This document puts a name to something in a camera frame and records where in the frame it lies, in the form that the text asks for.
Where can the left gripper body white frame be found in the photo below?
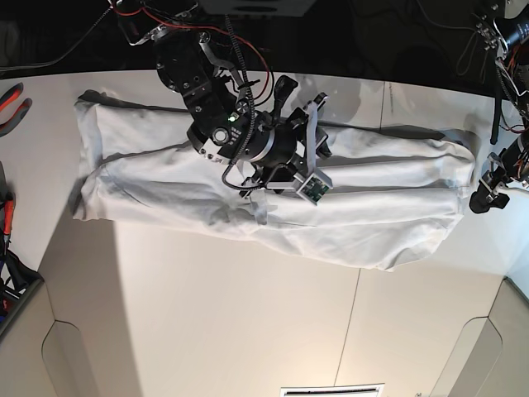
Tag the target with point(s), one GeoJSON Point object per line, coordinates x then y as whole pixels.
{"type": "Point", "coordinates": [508, 172]}

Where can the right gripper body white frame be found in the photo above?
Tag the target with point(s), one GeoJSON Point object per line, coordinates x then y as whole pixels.
{"type": "Point", "coordinates": [269, 150]}

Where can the white t-shirt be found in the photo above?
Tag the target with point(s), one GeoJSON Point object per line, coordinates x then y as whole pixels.
{"type": "Point", "coordinates": [394, 200]}

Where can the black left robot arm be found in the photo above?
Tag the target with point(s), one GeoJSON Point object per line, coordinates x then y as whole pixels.
{"type": "Point", "coordinates": [505, 35]}

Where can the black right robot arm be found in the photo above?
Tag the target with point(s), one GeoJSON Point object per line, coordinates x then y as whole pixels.
{"type": "Point", "coordinates": [205, 65]}

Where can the white floor vent grille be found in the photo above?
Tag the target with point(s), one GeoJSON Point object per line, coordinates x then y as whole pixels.
{"type": "Point", "coordinates": [374, 390]}

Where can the black bag at left edge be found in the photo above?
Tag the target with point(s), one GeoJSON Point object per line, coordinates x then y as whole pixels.
{"type": "Point", "coordinates": [20, 277]}

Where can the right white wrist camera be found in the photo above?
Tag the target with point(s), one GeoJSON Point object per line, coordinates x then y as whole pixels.
{"type": "Point", "coordinates": [312, 187]}

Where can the red handled tool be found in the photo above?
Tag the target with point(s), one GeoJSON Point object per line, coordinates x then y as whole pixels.
{"type": "Point", "coordinates": [8, 207]}

